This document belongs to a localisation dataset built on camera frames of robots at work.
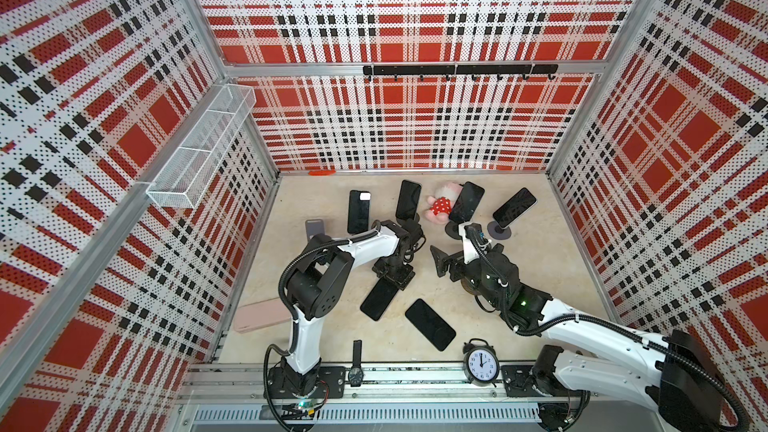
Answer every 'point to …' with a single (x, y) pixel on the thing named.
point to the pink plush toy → (442, 203)
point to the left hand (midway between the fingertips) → (393, 285)
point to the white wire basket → (186, 175)
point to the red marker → (321, 172)
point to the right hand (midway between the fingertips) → (448, 244)
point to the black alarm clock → (480, 362)
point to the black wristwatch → (356, 373)
